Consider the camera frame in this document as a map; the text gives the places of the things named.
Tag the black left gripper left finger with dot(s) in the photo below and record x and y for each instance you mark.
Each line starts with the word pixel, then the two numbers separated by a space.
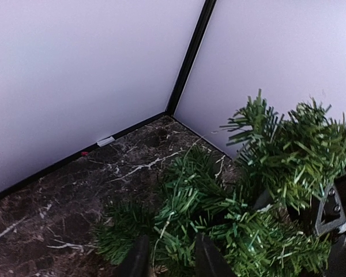
pixel 136 262

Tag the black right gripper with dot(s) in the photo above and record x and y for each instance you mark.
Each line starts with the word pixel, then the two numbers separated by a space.
pixel 327 216

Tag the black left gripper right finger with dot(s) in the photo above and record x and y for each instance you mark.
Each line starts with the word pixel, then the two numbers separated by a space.
pixel 208 260

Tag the small green christmas tree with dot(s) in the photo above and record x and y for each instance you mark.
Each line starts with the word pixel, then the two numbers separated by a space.
pixel 284 160

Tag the white tape piece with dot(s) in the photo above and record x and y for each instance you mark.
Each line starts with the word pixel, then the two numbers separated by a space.
pixel 105 141

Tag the black frame post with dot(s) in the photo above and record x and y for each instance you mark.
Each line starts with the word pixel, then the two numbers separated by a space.
pixel 190 56

